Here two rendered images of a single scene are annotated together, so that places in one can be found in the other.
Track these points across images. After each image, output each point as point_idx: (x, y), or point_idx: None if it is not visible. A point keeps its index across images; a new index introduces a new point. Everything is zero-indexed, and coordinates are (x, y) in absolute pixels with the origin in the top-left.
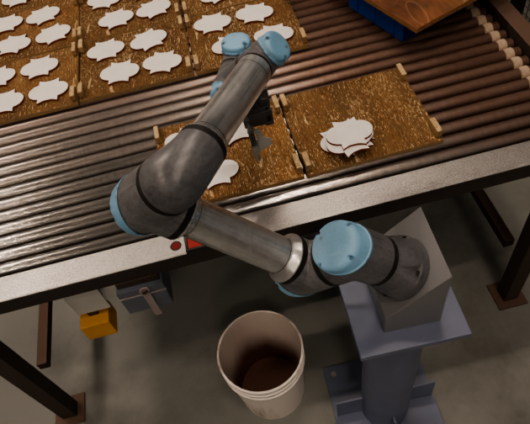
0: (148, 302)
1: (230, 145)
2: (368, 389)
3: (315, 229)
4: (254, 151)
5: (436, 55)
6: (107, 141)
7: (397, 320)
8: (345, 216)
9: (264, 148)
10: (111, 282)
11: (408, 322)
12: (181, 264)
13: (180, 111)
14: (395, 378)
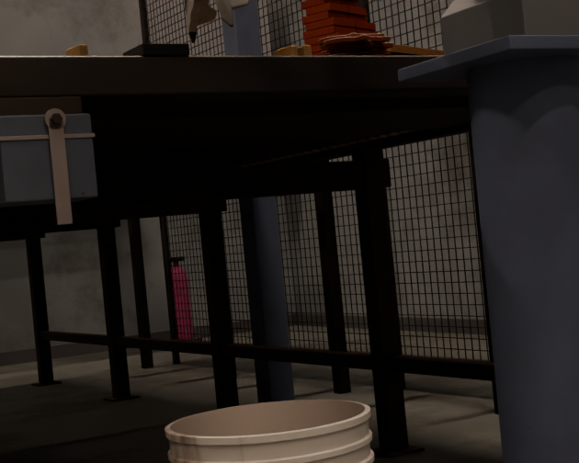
0: (54, 163)
1: None
2: (532, 418)
3: (347, 80)
4: (224, 4)
5: None
6: None
7: (539, 5)
8: (389, 65)
9: (238, 5)
10: None
11: (555, 21)
12: (128, 84)
13: None
14: (574, 278)
